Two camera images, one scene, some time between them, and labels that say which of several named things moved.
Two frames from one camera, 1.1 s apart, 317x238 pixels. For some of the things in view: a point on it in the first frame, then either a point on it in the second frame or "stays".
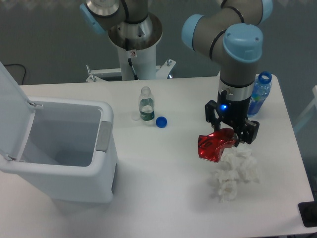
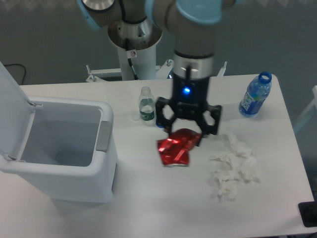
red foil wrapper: [211, 146] -> [174, 150]
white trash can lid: [16, 115] stays
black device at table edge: [308, 210] stays
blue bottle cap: [161, 122] stays
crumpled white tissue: [236, 164] stays
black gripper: [235, 112] -> [189, 97]
